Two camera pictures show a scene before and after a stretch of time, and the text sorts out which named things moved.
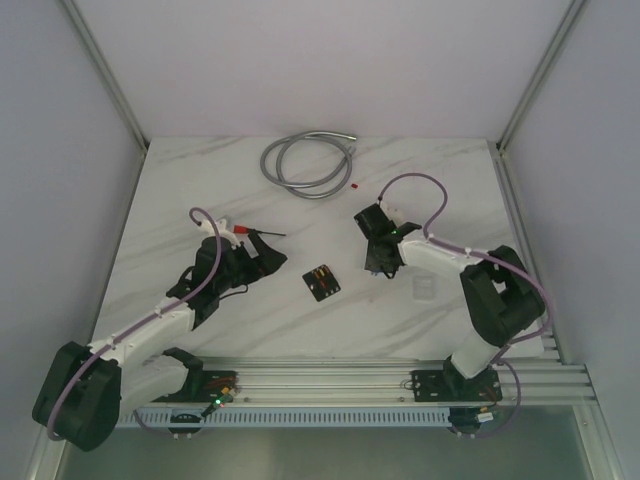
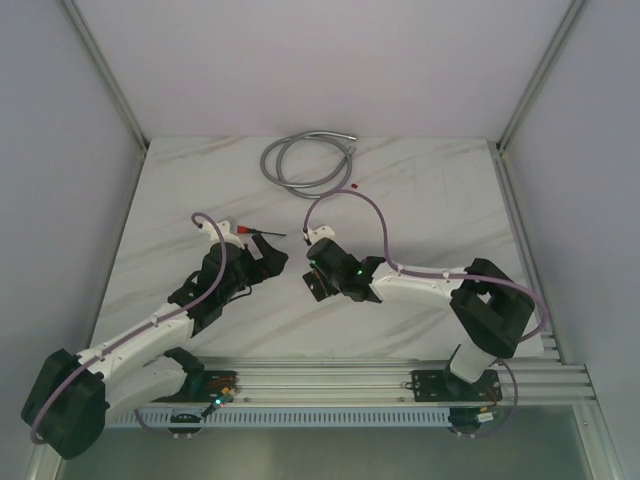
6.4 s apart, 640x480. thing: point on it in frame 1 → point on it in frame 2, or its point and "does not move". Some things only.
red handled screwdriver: (245, 229) does not move
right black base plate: (452, 386) does not move
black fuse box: (321, 282) does not move
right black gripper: (373, 265) → (331, 288)
